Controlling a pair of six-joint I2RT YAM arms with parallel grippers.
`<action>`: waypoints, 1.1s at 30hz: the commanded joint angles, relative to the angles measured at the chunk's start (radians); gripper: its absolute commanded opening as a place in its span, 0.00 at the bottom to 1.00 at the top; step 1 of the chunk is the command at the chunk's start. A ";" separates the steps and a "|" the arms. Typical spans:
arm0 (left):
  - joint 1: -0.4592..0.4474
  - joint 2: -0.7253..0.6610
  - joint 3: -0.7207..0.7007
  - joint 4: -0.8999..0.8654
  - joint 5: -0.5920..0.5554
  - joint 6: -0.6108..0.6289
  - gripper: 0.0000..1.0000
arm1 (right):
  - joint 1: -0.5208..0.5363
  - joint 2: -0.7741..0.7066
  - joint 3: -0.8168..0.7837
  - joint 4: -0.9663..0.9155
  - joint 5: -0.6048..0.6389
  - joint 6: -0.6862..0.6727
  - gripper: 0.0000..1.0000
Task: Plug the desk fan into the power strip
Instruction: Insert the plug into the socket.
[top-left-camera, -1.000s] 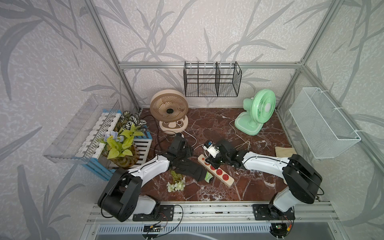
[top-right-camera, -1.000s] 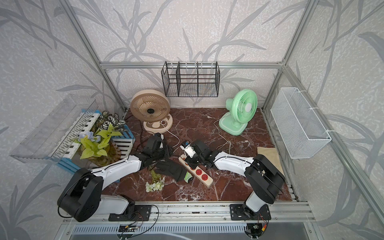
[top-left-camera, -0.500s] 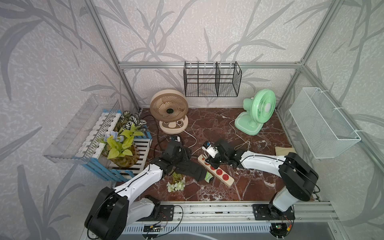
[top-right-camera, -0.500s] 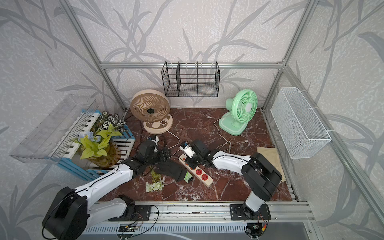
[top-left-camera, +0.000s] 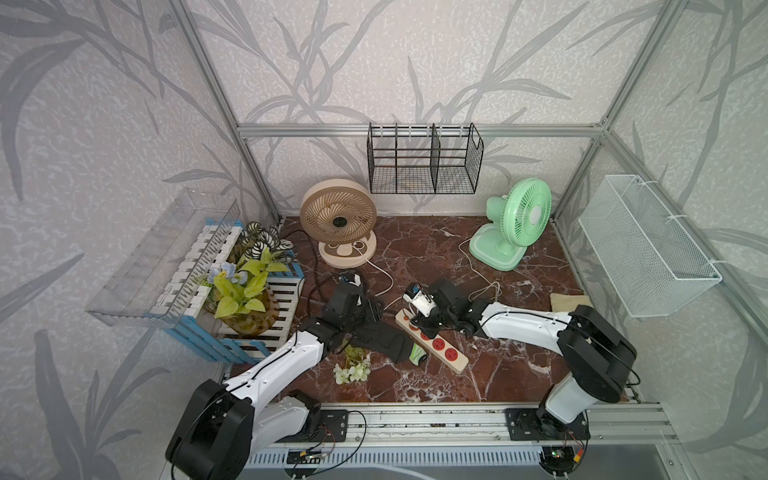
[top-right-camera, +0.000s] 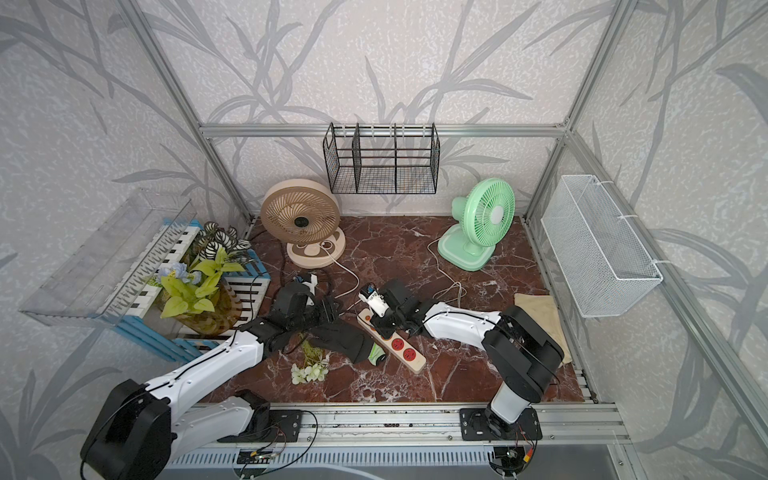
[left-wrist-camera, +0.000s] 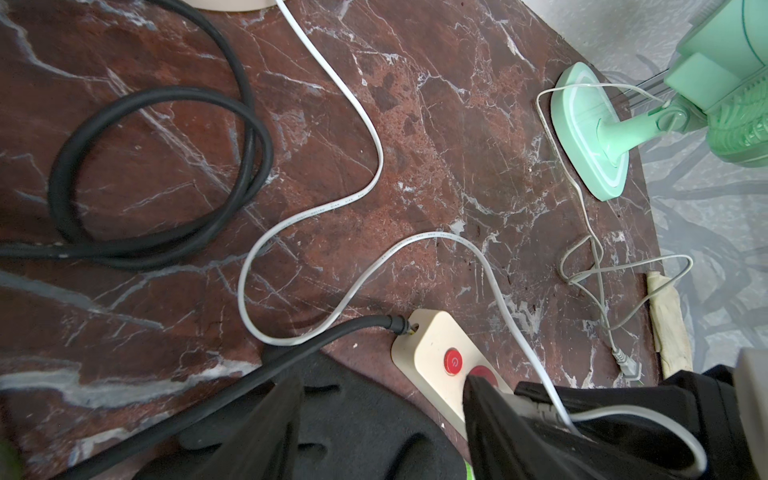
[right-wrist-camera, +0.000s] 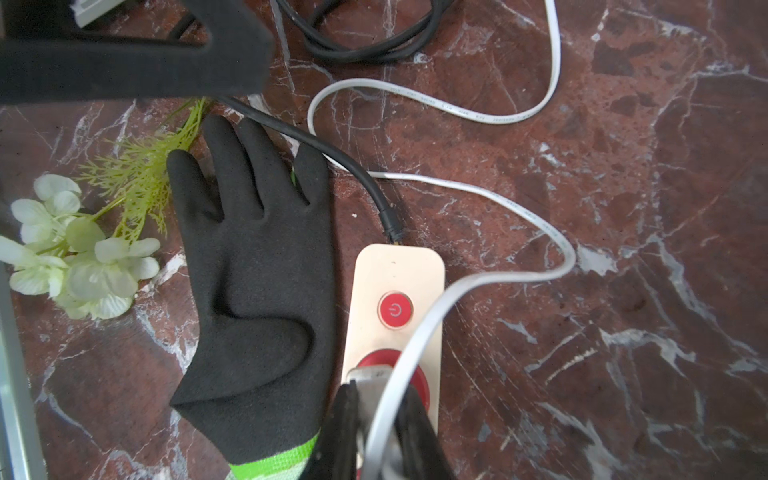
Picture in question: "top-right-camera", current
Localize beige power strip red sockets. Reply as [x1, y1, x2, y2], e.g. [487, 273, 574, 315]
[357, 309, 426, 374]

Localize black work glove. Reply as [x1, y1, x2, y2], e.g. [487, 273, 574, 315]
[309, 321, 387, 366]

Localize white artificial flower sprig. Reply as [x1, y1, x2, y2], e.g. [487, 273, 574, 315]
[291, 341, 330, 385]

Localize white beige fan cable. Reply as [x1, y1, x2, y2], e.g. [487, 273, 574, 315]
[317, 239, 376, 313]

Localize beige round desk fan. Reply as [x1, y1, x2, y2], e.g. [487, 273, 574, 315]
[260, 179, 346, 270]

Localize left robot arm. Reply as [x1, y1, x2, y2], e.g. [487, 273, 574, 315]
[80, 282, 338, 479]

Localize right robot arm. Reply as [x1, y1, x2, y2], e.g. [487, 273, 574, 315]
[359, 279, 564, 443]

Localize green desk fan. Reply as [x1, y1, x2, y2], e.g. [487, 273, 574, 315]
[438, 178, 516, 272]

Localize potted green plant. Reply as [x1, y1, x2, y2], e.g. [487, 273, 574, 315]
[147, 249, 245, 337]

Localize blue white wooden crate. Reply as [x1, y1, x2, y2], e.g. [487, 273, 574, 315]
[115, 220, 271, 362]

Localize striped leaf plant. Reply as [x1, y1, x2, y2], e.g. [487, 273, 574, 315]
[192, 221, 251, 264]

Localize beige work glove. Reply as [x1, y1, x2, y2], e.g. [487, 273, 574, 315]
[514, 293, 573, 365]

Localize clear plastic tray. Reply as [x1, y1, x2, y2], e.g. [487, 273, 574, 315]
[19, 188, 196, 328]

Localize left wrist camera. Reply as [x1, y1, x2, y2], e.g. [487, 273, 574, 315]
[295, 272, 318, 295]

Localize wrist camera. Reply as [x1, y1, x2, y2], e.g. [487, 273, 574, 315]
[295, 272, 318, 295]
[359, 284, 389, 318]

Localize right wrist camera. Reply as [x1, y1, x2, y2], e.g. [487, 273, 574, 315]
[359, 284, 389, 318]

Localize black power strip cable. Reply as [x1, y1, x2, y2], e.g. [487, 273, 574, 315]
[248, 229, 337, 307]

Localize white green fan cable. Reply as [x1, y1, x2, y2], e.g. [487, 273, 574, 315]
[425, 237, 469, 310]

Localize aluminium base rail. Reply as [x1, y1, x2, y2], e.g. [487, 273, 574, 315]
[161, 403, 647, 479]

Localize black wire basket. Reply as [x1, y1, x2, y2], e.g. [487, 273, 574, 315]
[322, 124, 441, 195]

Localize white wire basket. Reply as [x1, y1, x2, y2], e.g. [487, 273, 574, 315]
[541, 174, 663, 318]

